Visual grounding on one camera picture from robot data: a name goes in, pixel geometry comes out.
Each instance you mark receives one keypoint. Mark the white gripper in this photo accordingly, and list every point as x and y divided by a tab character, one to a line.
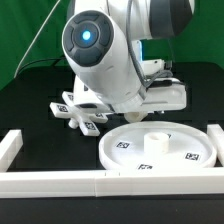
167	98

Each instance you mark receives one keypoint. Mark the white round table top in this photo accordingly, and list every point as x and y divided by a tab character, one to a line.
157	145

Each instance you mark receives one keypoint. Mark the white cross-shaped table base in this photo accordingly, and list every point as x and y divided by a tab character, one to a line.
78	118

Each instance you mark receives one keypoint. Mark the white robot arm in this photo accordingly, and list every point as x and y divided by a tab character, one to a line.
100	42

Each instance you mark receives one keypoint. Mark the white front fence rail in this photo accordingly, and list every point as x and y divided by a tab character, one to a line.
110	183

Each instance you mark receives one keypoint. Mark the white left fence rail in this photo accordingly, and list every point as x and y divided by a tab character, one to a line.
9	148

